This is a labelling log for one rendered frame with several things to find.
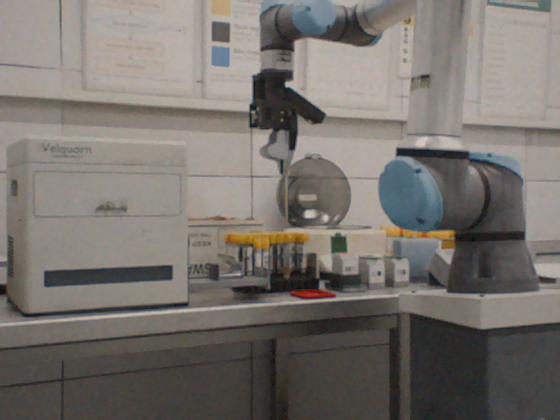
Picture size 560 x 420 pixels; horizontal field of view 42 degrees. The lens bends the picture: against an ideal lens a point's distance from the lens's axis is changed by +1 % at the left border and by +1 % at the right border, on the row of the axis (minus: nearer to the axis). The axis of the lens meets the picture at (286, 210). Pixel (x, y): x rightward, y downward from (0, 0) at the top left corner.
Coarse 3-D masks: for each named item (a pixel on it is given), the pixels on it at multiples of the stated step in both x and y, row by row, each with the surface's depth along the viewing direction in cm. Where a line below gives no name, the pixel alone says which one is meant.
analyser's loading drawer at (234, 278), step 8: (216, 264) 138; (232, 264) 143; (240, 264) 139; (216, 272) 138; (224, 272) 143; (232, 272) 143; (240, 272) 139; (256, 272) 146; (264, 272) 142; (192, 280) 138; (200, 280) 138; (208, 280) 138; (216, 280) 138; (224, 280) 137; (232, 280) 138; (240, 280) 138; (248, 280) 139; (256, 280) 140; (264, 280) 141; (192, 288) 134
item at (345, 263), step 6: (336, 258) 155; (342, 258) 153; (348, 258) 154; (354, 258) 154; (336, 264) 155; (342, 264) 153; (348, 264) 154; (354, 264) 154; (336, 270) 155; (342, 270) 153; (348, 270) 154; (354, 270) 154
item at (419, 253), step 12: (396, 240) 170; (408, 240) 169; (420, 240) 170; (432, 240) 172; (396, 252) 170; (408, 252) 169; (420, 252) 170; (432, 252) 172; (420, 264) 170; (420, 276) 170
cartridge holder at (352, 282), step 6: (330, 276) 157; (336, 276) 154; (342, 276) 153; (348, 276) 153; (354, 276) 154; (360, 276) 154; (330, 282) 157; (336, 282) 154; (342, 282) 153; (348, 282) 153; (354, 282) 154; (360, 282) 154; (336, 288) 154; (342, 288) 151; (348, 288) 151; (354, 288) 152; (360, 288) 152
